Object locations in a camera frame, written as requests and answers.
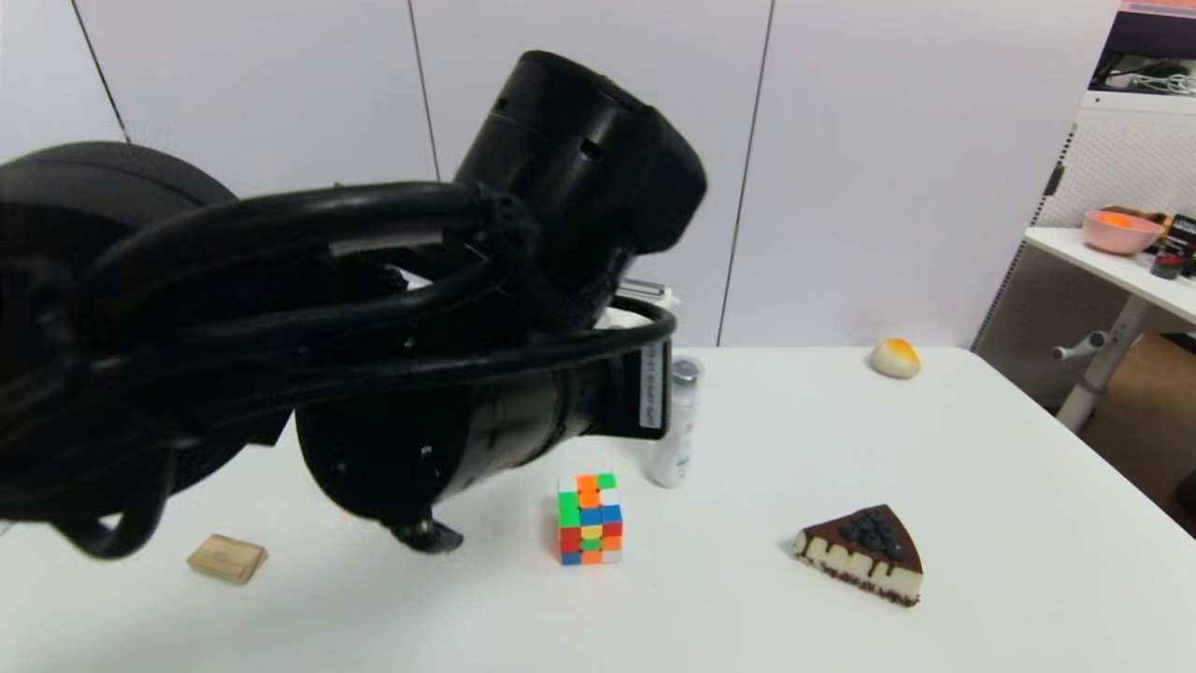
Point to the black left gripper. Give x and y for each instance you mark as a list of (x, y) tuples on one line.
[(621, 402)]

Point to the white plastic bottle clear cap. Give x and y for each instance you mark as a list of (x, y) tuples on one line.
[(675, 458)]

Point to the white perforated panel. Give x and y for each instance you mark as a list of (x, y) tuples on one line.
[(1132, 157)]

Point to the white side table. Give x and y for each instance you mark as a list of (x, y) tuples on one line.
[(1105, 264)]

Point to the pink bowl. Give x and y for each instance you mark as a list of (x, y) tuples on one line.
[(1119, 236)]

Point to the chocolate blueberry cake slice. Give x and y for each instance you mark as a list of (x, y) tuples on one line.
[(871, 557)]

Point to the colourful puzzle cube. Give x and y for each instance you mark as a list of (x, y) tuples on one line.
[(589, 519)]

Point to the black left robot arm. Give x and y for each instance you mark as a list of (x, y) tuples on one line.
[(579, 150)]

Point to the small wooden block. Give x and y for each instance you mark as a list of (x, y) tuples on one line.
[(227, 559)]

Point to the toy bread bun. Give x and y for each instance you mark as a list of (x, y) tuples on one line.
[(897, 359)]

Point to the small black jar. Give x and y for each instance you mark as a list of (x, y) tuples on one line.
[(1167, 267)]

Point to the black printed box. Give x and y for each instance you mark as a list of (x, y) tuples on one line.
[(1185, 236)]

